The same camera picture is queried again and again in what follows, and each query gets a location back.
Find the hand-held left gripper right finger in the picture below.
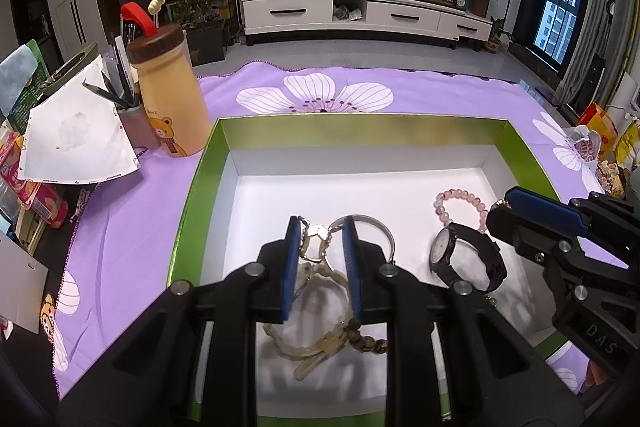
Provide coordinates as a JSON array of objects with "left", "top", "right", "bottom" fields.
[{"left": 341, "top": 216, "right": 588, "bottom": 427}]

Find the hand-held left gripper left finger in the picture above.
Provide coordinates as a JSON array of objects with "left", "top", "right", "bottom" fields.
[{"left": 55, "top": 216, "right": 306, "bottom": 427}]

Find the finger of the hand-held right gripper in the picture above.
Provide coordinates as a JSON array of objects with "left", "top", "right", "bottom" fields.
[
  {"left": 486, "top": 203, "right": 594, "bottom": 269},
  {"left": 502, "top": 187, "right": 638, "bottom": 268}
]

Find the silver metal bangle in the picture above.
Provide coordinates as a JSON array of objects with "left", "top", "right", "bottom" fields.
[{"left": 327, "top": 214, "right": 396, "bottom": 268}]

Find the black wristwatch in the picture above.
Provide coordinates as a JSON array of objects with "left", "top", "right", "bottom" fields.
[{"left": 429, "top": 222, "right": 508, "bottom": 293}]

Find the brown wooden bead bracelet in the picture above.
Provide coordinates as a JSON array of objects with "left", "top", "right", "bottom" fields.
[{"left": 340, "top": 317, "right": 388, "bottom": 355}]

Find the pink bead bracelet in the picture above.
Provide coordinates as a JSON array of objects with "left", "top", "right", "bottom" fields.
[{"left": 434, "top": 188, "right": 490, "bottom": 234}]

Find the cream wristwatch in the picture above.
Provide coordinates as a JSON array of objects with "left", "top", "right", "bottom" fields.
[{"left": 262, "top": 219, "right": 361, "bottom": 380}]

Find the green cardboard box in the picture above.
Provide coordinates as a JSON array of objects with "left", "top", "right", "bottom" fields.
[{"left": 167, "top": 113, "right": 593, "bottom": 427}]

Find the yellow red bag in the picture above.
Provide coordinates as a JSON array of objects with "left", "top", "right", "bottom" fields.
[{"left": 580, "top": 103, "right": 621, "bottom": 158}]

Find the purple floral tablecloth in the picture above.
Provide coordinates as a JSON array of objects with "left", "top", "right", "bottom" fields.
[{"left": 50, "top": 59, "right": 631, "bottom": 400}]

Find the small potted plant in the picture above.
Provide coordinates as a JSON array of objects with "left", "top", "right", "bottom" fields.
[{"left": 485, "top": 17, "right": 516, "bottom": 54}]

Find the yellow bear bottle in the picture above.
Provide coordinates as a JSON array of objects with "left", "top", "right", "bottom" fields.
[{"left": 120, "top": 0, "right": 213, "bottom": 158}]

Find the grey pen cup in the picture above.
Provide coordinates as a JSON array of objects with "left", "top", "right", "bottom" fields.
[{"left": 115, "top": 102, "right": 163, "bottom": 150}]

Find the pink yogurt cup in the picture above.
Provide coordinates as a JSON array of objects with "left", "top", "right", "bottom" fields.
[
  {"left": 30, "top": 184, "right": 69, "bottom": 229},
  {"left": 0, "top": 132, "right": 32, "bottom": 195}
]

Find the white paper sheet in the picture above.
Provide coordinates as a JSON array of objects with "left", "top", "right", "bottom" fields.
[{"left": 17, "top": 54, "right": 141, "bottom": 184}]

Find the white television cabinet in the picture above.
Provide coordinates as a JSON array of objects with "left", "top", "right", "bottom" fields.
[{"left": 239, "top": 0, "right": 493, "bottom": 52}]

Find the bunch of pens and pencils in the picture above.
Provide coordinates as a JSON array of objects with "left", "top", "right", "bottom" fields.
[{"left": 82, "top": 34, "right": 143, "bottom": 110}]

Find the olive green tray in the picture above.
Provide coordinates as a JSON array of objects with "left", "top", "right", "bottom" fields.
[{"left": 37, "top": 42, "right": 101, "bottom": 96}]

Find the green package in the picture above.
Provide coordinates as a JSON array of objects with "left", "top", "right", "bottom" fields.
[{"left": 5, "top": 39, "right": 47, "bottom": 135}]

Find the light blue cloth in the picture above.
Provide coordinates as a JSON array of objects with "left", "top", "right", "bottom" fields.
[{"left": 0, "top": 44, "right": 41, "bottom": 118}]

